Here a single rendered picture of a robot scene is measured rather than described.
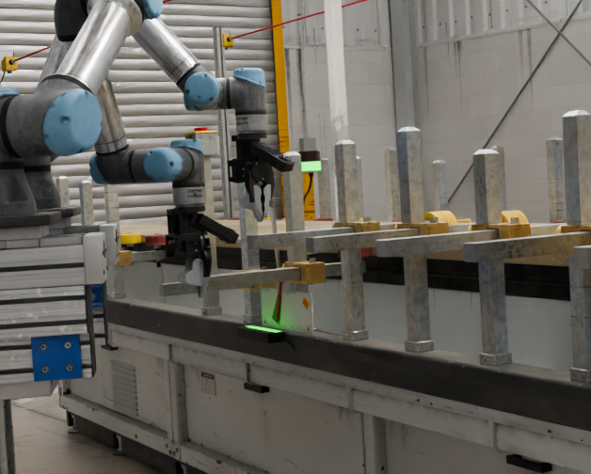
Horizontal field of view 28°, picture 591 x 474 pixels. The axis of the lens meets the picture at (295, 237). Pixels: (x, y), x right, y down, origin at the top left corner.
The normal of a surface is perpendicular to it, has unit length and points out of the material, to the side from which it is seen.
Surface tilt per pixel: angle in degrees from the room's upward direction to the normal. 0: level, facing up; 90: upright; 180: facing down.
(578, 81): 90
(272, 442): 90
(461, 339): 90
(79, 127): 95
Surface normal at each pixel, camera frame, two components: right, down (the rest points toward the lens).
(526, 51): -0.81, 0.07
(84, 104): 0.91, 0.06
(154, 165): -0.33, 0.07
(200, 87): -0.01, 0.06
